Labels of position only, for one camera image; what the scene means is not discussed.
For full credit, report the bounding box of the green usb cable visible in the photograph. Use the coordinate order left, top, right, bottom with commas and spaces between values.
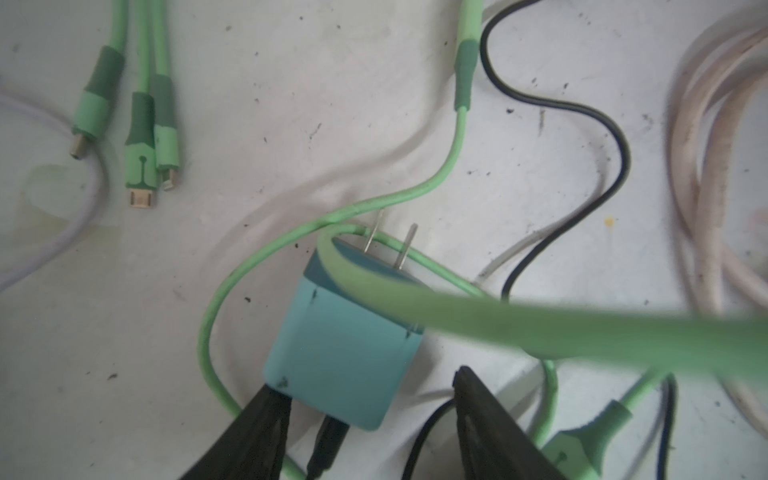
68, 0, 768, 480

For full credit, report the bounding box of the round socket pink cable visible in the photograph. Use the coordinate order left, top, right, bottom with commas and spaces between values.
667, 5, 768, 439

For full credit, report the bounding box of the teal charger plug dark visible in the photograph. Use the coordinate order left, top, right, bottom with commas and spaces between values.
263, 254, 423, 431

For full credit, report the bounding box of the white tangled cable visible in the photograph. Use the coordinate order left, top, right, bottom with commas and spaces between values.
0, 89, 109, 293

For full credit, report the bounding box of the black thin cable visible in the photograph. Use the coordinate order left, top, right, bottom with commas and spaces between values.
305, 0, 679, 480

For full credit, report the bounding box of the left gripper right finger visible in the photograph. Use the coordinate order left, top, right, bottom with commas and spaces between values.
453, 366, 563, 480

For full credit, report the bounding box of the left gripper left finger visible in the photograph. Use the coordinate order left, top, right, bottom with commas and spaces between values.
182, 385, 292, 480

